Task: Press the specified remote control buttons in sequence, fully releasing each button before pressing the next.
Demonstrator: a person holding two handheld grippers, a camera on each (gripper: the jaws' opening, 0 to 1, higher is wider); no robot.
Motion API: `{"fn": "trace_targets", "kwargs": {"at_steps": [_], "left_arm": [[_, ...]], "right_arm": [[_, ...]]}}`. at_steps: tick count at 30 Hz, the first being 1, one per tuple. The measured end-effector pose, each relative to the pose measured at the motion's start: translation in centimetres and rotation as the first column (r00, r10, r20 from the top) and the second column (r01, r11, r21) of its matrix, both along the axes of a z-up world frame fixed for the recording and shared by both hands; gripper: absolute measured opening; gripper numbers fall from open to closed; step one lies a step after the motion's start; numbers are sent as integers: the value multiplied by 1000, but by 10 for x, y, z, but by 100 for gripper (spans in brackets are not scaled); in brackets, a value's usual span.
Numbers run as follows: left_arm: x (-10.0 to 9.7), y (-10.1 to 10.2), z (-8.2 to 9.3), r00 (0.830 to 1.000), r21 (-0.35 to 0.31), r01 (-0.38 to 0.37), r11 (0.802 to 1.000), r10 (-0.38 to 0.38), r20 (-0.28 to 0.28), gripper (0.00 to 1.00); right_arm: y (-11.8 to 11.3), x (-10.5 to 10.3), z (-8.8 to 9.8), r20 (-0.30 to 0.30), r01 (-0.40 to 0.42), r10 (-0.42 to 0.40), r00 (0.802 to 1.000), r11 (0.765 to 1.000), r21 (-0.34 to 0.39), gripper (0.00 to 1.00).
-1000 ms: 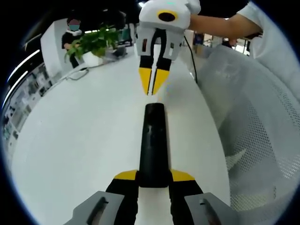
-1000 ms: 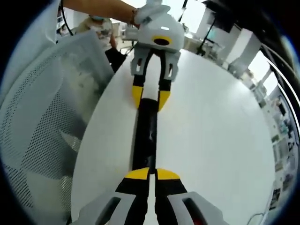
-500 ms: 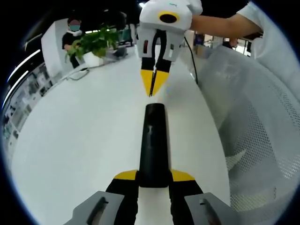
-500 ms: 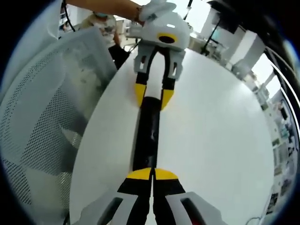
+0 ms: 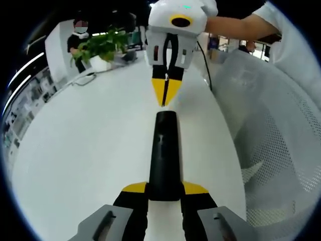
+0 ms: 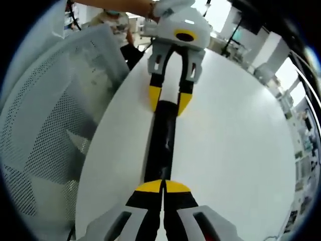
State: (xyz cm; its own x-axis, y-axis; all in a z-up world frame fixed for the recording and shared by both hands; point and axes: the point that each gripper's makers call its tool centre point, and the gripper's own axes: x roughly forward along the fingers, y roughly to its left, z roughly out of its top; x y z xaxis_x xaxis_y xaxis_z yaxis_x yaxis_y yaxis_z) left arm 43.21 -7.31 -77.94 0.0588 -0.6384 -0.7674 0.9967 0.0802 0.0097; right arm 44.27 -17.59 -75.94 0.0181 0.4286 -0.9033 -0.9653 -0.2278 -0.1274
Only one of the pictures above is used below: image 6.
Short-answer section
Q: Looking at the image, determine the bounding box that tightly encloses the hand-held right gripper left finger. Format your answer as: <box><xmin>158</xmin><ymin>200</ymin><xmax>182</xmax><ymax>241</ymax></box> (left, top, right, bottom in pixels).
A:
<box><xmin>87</xmin><ymin>179</ymin><xmax>164</xmax><ymax>241</ymax></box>

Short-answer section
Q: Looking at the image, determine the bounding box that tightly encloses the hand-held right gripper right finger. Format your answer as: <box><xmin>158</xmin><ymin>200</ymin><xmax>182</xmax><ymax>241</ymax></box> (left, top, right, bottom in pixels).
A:
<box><xmin>162</xmin><ymin>179</ymin><xmax>243</xmax><ymax>241</ymax></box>

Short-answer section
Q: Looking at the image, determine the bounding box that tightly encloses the black remote control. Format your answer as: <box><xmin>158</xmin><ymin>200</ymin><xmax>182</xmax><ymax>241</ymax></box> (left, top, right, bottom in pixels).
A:
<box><xmin>144</xmin><ymin>99</ymin><xmax>179</xmax><ymax>185</ymax></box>

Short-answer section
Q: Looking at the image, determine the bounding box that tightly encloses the dark chair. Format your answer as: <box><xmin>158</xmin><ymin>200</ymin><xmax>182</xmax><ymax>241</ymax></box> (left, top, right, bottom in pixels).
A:
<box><xmin>120</xmin><ymin>43</ymin><xmax>152</xmax><ymax>72</ymax></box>

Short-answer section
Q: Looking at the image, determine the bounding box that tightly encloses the black cable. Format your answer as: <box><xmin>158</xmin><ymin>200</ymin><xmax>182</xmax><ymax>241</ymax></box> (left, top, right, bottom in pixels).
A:
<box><xmin>67</xmin><ymin>220</ymin><xmax>76</xmax><ymax>241</ymax></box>

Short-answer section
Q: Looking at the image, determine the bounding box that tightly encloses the white mesh office chair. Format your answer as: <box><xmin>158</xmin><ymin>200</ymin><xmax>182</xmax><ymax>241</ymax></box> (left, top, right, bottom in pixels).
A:
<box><xmin>0</xmin><ymin>25</ymin><xmax>131</xmax><ymax>241</ymax></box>

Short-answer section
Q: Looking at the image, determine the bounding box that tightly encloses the white display shelf wall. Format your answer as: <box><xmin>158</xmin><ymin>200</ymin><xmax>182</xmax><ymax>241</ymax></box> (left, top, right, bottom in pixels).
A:
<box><xmin>275</xmin><ymin>75</ymin><xmax>317</xmax><ymax>226</ymax></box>

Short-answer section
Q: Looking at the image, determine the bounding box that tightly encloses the black light stand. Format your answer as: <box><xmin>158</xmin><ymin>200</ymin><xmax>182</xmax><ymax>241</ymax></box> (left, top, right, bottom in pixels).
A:
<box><xmin>220</xmin><ymin>19</ymin><xmax>243</xmax><ymax>60</ymax></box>

